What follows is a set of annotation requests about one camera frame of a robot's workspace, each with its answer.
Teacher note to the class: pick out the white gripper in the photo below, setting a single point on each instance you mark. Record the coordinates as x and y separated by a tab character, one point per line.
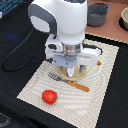
70	55

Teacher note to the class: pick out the red toy tomato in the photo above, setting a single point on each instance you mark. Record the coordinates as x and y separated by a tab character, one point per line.
49	96

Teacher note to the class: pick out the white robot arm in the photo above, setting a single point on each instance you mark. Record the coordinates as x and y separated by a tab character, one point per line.
65	21

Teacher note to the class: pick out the round wooden plate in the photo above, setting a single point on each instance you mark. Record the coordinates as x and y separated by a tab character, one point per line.
78	75

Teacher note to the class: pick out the white woven placemat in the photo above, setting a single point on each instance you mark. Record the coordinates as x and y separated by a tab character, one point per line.
75	106

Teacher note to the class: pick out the brown wooden board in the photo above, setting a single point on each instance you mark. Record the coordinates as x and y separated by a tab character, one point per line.
111	28

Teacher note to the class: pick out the beige bowl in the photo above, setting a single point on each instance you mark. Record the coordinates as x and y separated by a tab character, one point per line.
124	16

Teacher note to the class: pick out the blue striped cloth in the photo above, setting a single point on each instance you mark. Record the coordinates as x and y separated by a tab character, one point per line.
9	2

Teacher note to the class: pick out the fork with wooden handle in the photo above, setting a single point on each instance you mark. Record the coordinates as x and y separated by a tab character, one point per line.
74	84

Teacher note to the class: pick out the grey pot with handles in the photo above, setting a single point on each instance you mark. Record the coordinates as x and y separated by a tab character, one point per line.
97	13

